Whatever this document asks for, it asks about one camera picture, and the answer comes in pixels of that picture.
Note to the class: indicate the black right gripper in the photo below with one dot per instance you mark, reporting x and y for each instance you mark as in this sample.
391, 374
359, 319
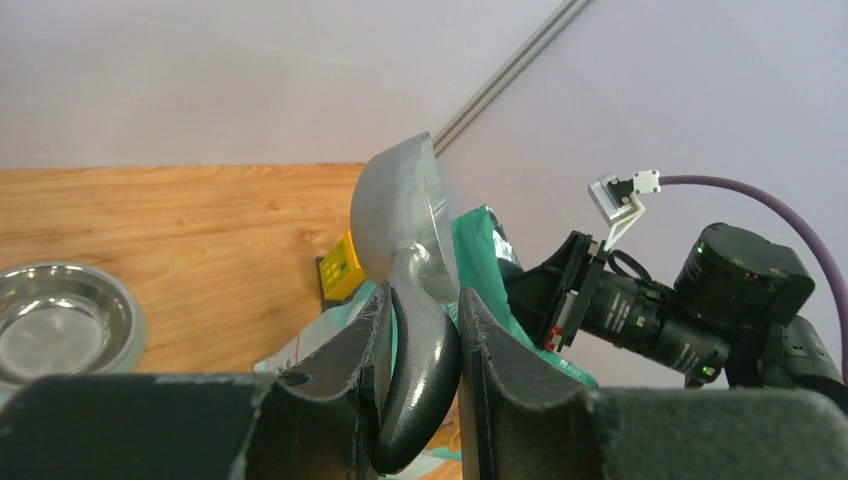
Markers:
550, 300

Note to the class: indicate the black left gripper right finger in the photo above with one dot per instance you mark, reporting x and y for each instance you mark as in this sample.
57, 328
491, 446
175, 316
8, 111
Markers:
629, 430

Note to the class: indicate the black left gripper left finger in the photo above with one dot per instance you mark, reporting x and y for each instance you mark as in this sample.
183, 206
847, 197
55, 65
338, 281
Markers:
199, 424

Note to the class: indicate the green pet food bag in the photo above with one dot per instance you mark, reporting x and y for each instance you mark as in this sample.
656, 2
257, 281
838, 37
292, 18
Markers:
477, 260

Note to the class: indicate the grey metal food scoop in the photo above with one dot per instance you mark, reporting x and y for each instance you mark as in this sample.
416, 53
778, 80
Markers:
402, 237

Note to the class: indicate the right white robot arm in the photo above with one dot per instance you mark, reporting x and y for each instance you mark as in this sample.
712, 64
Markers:
733, 310

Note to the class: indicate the teal double pet bowl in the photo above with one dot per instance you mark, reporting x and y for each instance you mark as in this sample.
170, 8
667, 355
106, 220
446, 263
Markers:
66, 318

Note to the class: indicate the dark grey building baseplate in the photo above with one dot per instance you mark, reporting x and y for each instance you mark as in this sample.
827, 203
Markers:
338, 282

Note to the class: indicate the yellow building block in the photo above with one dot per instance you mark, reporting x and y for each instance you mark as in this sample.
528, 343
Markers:
344, 251

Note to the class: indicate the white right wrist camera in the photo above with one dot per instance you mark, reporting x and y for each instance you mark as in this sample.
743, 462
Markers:
618, 201

